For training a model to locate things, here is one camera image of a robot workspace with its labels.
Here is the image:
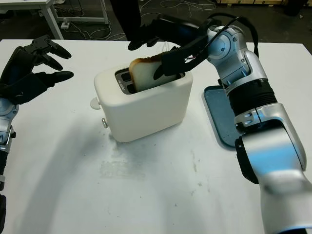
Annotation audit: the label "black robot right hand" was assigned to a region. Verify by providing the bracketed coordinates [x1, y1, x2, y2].
[128, 13, 209, 81]

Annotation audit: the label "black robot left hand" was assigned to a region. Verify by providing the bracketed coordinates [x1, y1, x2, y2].
[0, 35, 74, 88]

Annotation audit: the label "slice of toast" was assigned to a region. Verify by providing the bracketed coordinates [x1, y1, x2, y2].
[128, 53, 178, 93]

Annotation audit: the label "person in black trousers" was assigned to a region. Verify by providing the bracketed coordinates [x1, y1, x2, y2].
[113, 0, 142, 41]

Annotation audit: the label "white two-slot toaster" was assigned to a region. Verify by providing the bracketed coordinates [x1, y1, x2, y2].
[89, 56, 195, 143]

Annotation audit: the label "white desk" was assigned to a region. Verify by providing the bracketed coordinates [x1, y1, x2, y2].
[0, 0, 65, 41]

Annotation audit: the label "stacked wooden crates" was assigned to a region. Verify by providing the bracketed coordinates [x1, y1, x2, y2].
[218, 0, 293, 5]

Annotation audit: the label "blue plastic tray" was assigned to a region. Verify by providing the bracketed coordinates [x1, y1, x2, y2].
[203, 84, 241, 148]

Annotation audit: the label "white toaster power cable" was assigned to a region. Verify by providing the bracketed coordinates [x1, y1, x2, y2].
[163, 40, 175, 53]

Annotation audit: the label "white floor cable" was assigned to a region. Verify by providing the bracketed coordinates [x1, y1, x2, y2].
[69, 23, 115, 41]
[140, 0, 195, 19]

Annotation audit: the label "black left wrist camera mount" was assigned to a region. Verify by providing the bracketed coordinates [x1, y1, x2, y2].
[0, 81, 49, 105]

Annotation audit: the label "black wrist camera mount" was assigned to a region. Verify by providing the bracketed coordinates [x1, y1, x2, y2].
[181, 34, 212, 73]
[0, 81, 49, 105]

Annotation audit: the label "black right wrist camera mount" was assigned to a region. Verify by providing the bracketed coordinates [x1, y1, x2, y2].
[181, 34, 212, 73]

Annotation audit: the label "white desk leg frame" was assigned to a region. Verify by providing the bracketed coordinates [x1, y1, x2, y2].
[58, 0, 110, 25]

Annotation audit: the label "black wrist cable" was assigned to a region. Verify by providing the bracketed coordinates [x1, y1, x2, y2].
[207, 12, 259, 57]

